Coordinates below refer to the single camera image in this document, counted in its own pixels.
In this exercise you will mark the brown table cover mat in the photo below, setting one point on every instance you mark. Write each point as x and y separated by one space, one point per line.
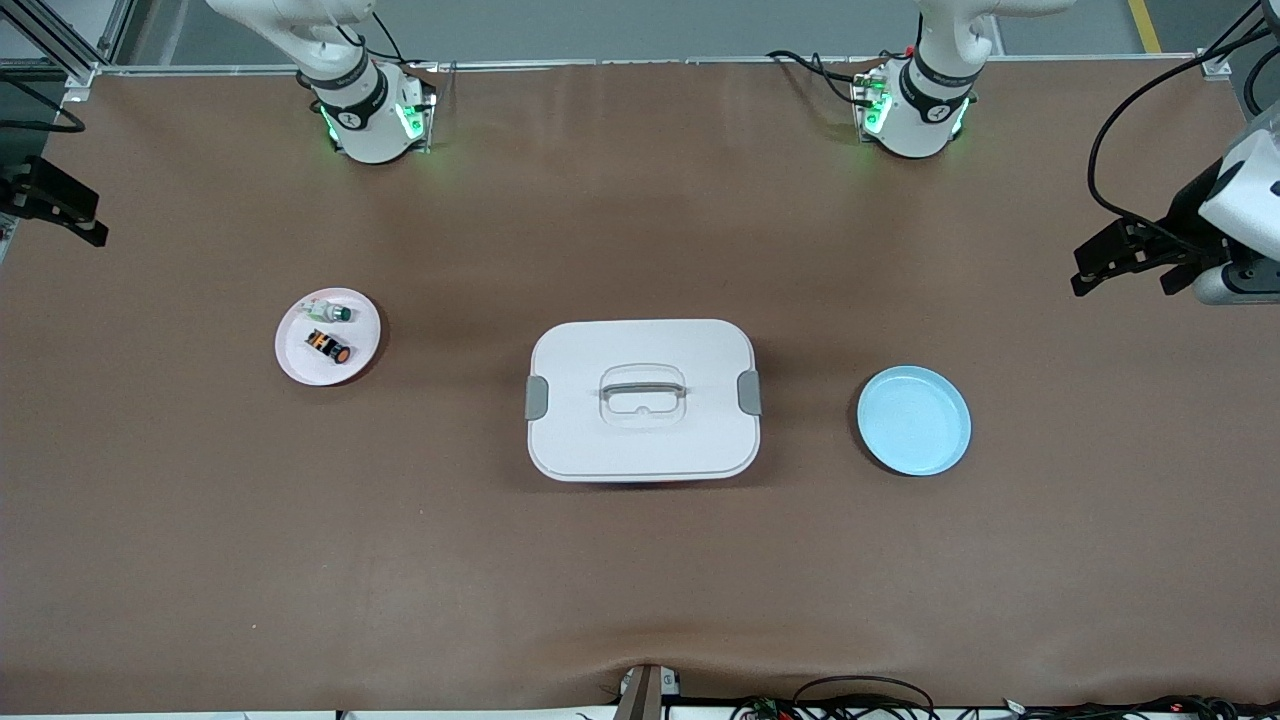
640 580

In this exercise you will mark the pink round plate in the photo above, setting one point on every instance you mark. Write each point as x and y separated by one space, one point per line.
350 370

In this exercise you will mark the white lidded storage box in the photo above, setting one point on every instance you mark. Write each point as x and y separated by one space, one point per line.
640 440

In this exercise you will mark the camera mount post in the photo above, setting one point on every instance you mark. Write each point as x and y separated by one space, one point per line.
645 695

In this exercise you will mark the orange push-button switch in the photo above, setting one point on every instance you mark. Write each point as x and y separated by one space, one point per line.
330 347

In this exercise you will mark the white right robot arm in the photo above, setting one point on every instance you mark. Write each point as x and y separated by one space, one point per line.
365 125

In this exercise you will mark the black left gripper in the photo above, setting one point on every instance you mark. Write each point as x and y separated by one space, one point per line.
1187 213

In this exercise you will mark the green push-button switch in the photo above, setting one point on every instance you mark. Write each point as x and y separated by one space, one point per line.
335 313

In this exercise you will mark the silver table edge rail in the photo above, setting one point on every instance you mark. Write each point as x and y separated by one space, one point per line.
650 64

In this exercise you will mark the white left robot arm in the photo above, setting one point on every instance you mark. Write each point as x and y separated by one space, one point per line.
915 115

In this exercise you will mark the light blue round plate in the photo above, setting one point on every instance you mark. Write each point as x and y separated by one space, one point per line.
915 420

